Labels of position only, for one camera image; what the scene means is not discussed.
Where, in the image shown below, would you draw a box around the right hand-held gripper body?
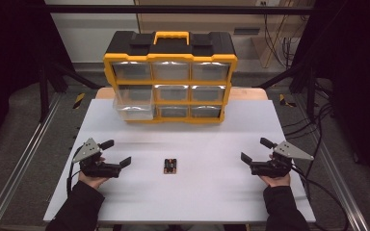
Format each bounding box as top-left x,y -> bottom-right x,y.
250,141 -> 315,179

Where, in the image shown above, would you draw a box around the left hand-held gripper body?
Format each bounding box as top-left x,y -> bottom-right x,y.
71,138 -> 123,179

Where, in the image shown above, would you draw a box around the clear plastic drawer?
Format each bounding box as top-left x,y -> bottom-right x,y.
113,86 -> 157,121

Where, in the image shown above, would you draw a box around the yellow black organizer cabinet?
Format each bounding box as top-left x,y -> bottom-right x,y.
102,30 -> 239,124

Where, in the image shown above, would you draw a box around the person's right hand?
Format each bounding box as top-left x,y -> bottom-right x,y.
258,172 -> 292,188

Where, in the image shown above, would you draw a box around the person's left hand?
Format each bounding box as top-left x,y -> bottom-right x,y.
78,170 -> 111,190

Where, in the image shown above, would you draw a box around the yellow black hazard tape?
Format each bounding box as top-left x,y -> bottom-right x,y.
72,92 -> 86,110
278,93 -> 297,109

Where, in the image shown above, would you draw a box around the black metal stand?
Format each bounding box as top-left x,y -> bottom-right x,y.
38,61 -> 104,123
256,62 -> 319,121

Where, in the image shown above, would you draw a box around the group of clear organizer drawers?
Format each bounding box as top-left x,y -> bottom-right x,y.
112,61 -> 231,118

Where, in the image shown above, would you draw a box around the black curtain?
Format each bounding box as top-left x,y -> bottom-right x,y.
293,0 -> 370,186
0,0 -> 75,158

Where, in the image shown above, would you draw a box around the grey vent plate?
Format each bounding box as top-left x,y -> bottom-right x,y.
233,27 -> 261,36

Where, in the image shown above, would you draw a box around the left hand-held gripper black cable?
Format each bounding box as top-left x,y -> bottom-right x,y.
66,145 -> 85,197

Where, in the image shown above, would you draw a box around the hand-held gripper black cable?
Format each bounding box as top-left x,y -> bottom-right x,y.
66,145 -> 85,197
289,164 -> 351,231

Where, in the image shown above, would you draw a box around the black floor cables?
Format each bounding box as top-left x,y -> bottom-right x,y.
282,81 -> 336,181

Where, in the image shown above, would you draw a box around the right hand-held gripper black cable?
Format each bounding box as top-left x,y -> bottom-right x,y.
289,164 -> 351,231

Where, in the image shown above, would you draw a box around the aluminium floor rail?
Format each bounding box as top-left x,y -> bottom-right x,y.
293,95 -> 370,231
0,92 -> 63,231

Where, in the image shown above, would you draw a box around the bundle of hanging cables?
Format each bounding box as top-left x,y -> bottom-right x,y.
262,13 -> 306,69

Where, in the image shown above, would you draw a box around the black horizontal frame bar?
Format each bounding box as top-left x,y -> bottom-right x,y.
43,4 -> 316,15

